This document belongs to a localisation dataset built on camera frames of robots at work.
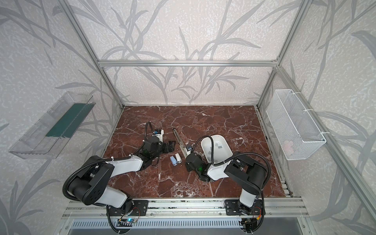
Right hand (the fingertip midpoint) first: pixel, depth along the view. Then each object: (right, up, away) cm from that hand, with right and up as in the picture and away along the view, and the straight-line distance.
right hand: (188, 153), depth 92 cm
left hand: (-10, +10, 0) cm, 14 cm away
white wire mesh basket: (+48, +16, -31) cm, 59 cm away
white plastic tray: (+22, +2, +4) cm, 22 cm away
